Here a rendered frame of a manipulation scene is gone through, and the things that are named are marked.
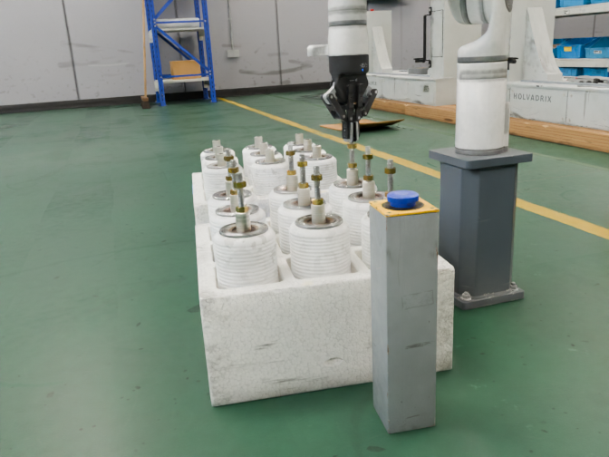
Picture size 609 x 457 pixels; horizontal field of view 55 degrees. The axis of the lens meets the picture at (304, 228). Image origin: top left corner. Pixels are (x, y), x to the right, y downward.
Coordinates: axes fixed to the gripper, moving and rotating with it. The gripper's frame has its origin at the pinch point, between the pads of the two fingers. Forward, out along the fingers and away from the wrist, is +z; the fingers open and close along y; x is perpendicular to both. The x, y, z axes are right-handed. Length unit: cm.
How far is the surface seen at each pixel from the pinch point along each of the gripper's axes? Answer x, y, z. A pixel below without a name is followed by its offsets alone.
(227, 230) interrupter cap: -9.4, -33.9, 10.3
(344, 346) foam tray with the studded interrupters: -22.9, -23.0, 28.7
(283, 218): -4.9, -20.5, 12.2
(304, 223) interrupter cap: -15.2, -23.6, 10.3
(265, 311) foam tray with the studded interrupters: -17.7, -33.6, 21.1
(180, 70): 529, 222, -5
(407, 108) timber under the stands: 217, 249, 28
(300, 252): -16.4, -25.6, 14.3
